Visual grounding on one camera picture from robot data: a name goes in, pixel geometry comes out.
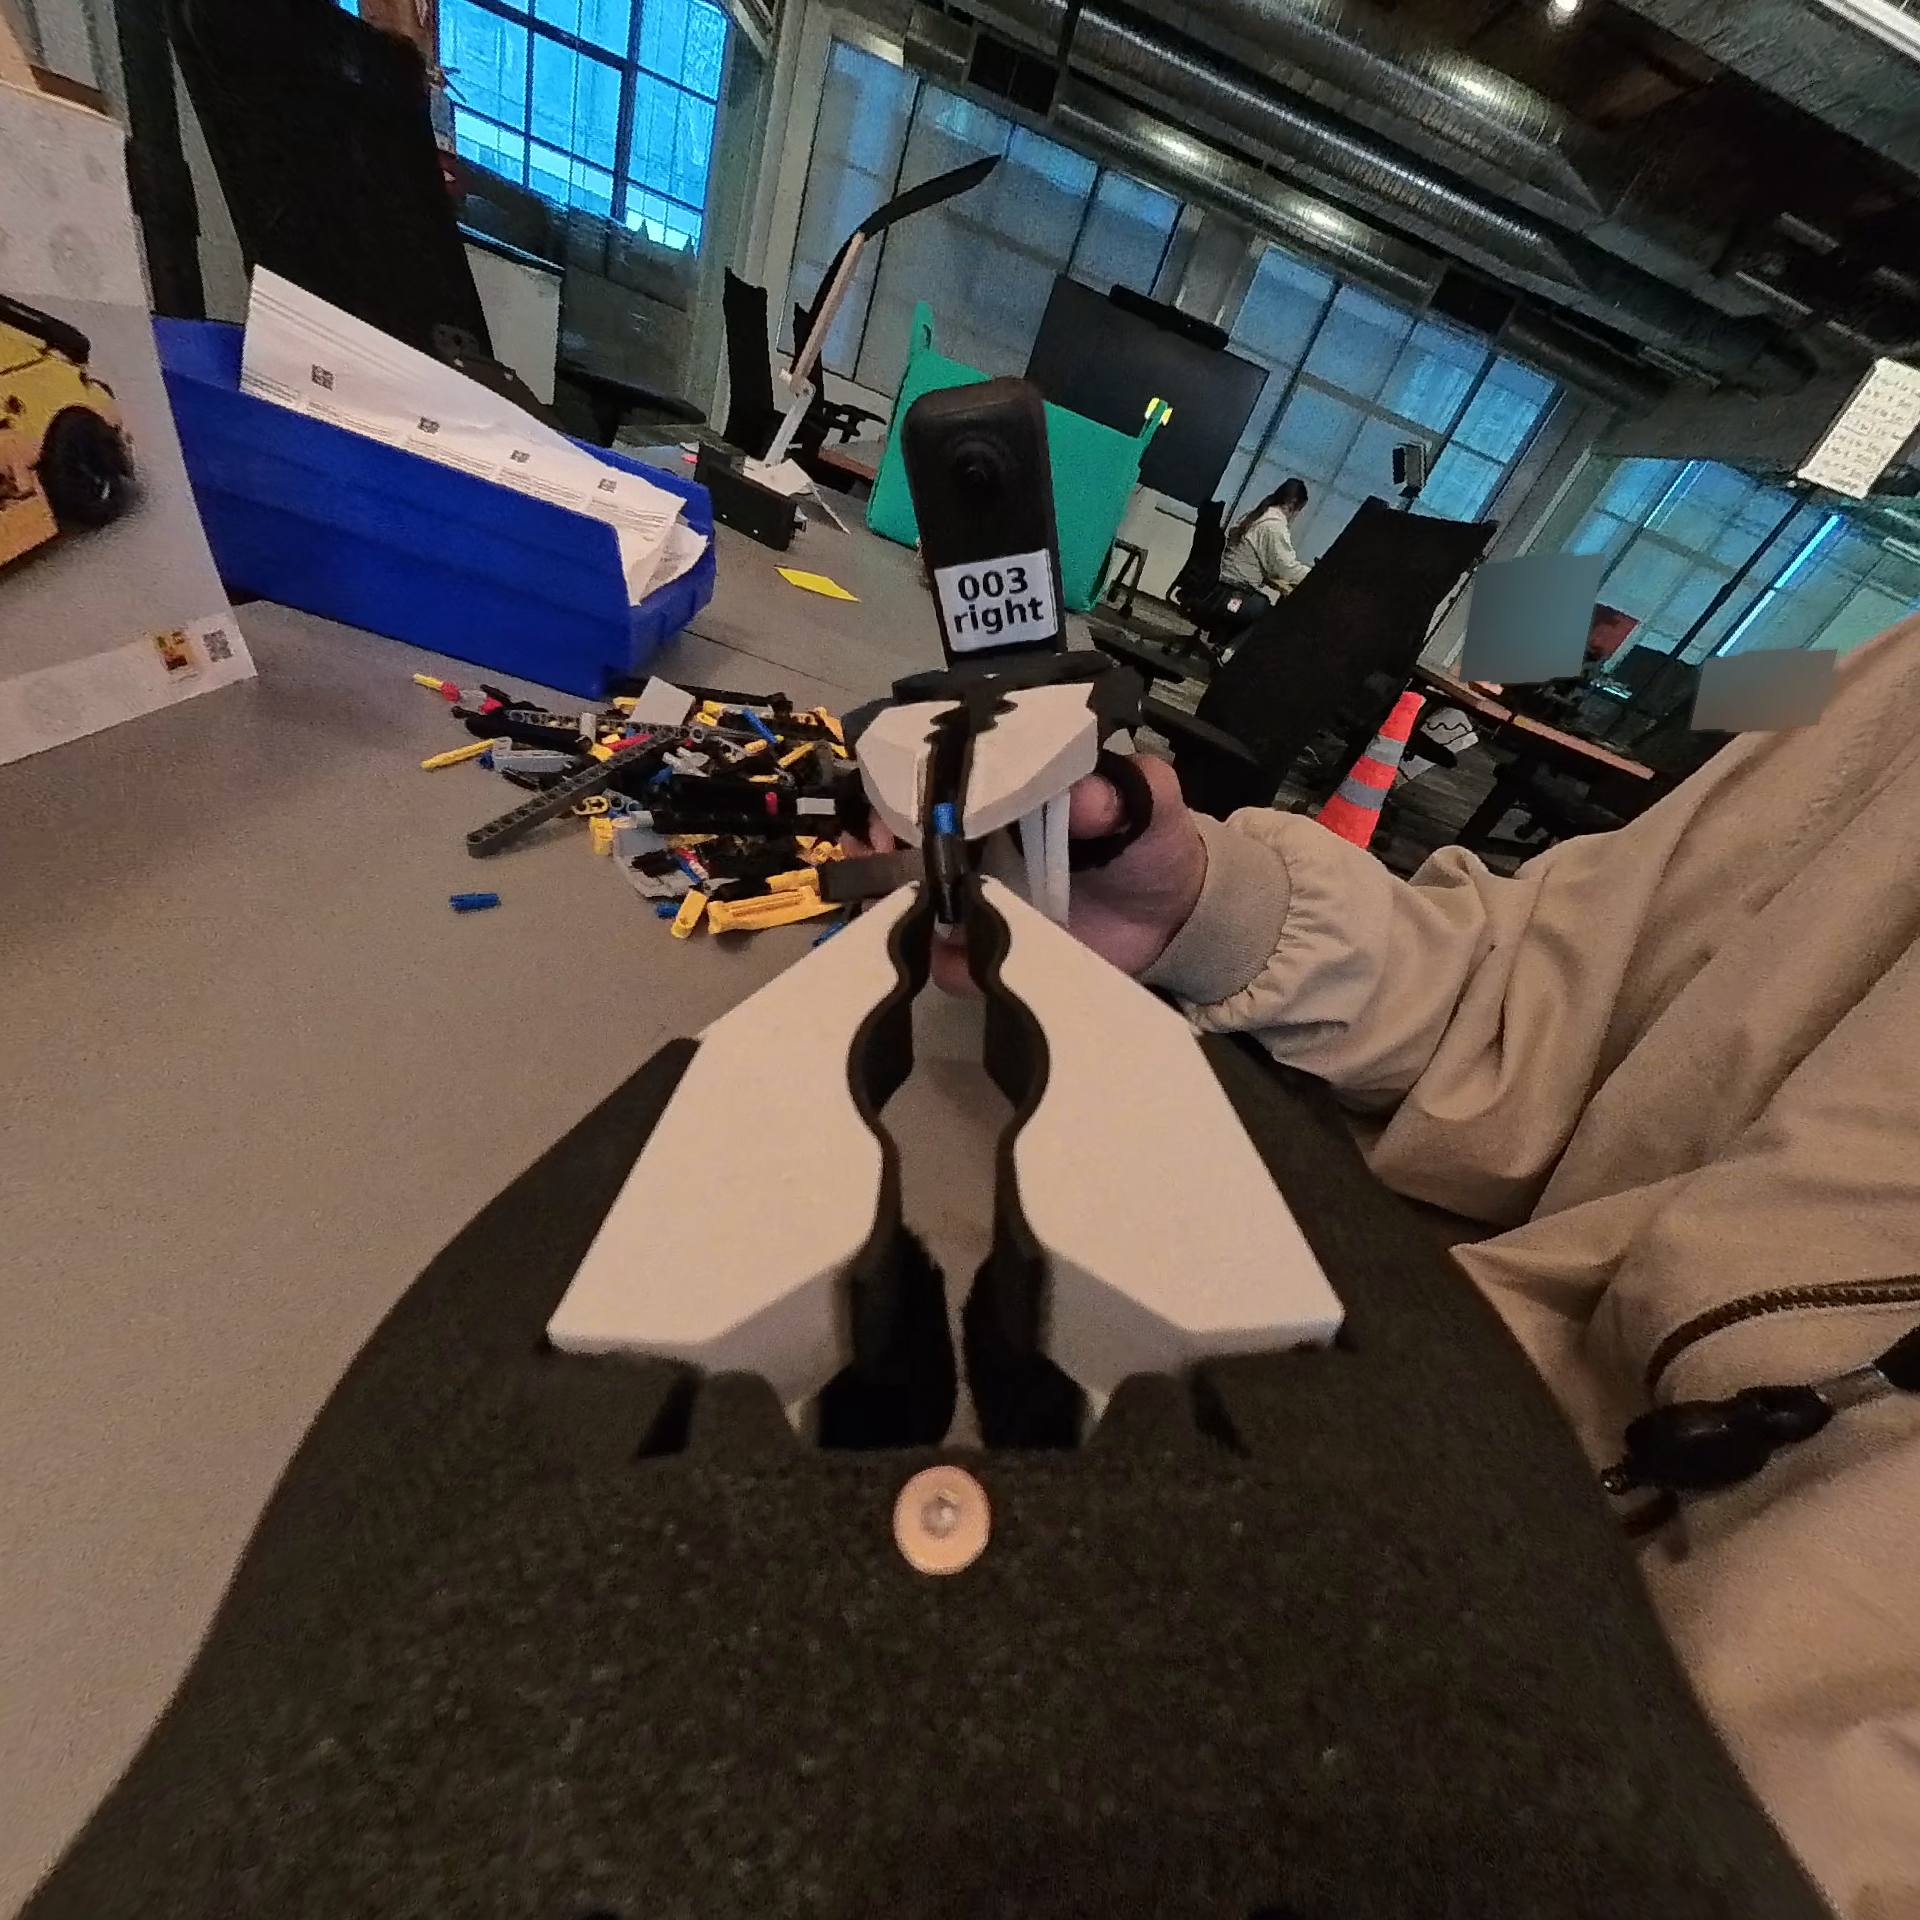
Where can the person's right hand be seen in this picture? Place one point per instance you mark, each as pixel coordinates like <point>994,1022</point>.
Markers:
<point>1163,901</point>

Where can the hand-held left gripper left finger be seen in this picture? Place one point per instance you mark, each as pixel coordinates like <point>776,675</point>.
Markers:
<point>720,1201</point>

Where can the blue storage bin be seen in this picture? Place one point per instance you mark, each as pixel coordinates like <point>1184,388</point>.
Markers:
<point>404,554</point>

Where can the light grey panel brick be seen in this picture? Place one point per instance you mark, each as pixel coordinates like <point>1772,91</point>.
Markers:
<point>668,704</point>

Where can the orange traffic cone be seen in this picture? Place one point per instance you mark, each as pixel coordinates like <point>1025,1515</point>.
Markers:
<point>1373,781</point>

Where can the person's right forearm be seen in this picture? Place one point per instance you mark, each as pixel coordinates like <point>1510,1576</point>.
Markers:
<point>1575,974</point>

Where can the black monitor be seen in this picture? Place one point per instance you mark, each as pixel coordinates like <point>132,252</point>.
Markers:
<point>1154,390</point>

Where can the black device box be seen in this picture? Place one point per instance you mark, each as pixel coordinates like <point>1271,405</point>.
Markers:
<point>750,502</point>

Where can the instruction booklet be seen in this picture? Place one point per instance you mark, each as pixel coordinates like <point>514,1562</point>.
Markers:
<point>75,600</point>

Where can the yellow paper scrap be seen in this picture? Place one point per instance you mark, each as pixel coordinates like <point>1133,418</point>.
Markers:
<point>818,585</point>

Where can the wooden-top table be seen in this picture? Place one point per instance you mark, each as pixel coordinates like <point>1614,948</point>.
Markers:
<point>1560,743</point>

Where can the white printed sheets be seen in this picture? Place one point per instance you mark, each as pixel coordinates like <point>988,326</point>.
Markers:
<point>421,405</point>

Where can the pile of loose bricks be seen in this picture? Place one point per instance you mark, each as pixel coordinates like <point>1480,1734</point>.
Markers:
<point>720,811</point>

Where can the grey desk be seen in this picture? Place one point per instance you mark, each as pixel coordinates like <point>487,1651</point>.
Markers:
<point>224,1050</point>

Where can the green storage bin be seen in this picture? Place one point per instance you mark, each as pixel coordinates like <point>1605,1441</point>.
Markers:
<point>1094,495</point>

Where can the beige jacket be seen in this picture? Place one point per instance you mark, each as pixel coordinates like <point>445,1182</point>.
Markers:
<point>1800,1651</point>

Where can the dark grey long beam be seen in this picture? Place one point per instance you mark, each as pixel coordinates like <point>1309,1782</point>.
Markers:
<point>571,795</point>

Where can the hanging white sign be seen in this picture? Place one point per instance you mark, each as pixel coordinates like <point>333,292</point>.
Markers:
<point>1861,428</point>

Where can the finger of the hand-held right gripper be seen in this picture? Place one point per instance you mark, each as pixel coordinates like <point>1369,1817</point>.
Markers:
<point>1029,750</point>
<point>900,781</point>

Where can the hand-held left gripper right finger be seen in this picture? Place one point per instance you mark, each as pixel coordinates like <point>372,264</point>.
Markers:
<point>1184,1201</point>

